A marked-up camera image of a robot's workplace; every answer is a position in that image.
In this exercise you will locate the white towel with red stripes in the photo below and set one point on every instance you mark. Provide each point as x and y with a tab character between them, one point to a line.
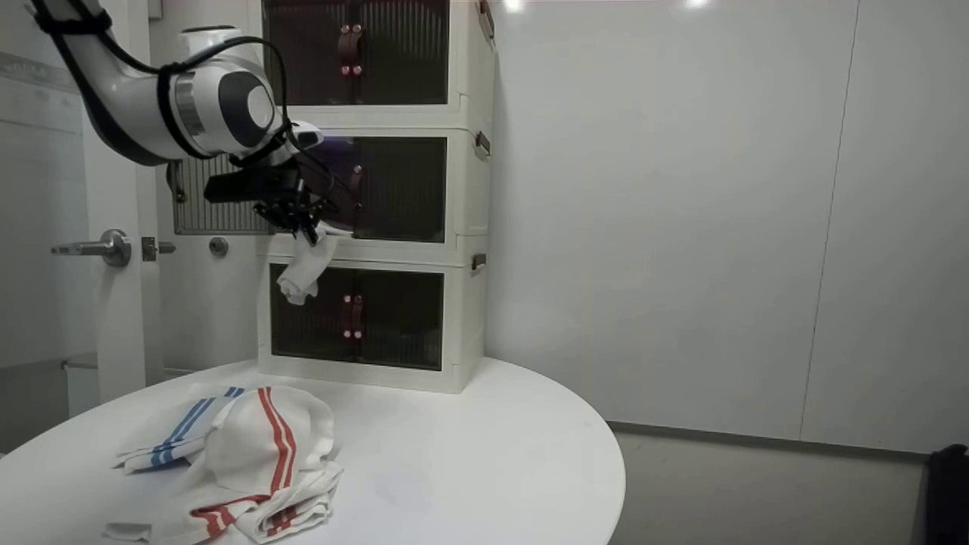
263	474

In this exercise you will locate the white door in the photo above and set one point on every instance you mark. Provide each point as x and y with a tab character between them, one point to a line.
123	196

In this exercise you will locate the round white table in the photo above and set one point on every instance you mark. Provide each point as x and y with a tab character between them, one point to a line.
514	458

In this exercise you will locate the white stacked cabinet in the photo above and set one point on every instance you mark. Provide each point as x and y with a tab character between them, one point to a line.
404	97

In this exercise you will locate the black object at floor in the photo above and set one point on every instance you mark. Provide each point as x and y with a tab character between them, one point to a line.
948	498

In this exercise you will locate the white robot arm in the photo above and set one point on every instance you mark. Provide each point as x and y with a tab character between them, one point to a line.
214	103

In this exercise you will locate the white towel with blue stripes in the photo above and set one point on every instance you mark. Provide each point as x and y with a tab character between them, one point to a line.
173	434

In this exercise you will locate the open cabinet door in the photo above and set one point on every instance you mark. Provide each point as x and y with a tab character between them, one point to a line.
194	215

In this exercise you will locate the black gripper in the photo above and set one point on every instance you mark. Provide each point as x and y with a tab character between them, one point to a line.
275	187

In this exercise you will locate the silver door handle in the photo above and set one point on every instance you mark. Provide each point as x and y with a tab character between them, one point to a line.
110	248

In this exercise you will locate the white and blue carried towel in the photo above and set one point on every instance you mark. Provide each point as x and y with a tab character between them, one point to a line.
308	266

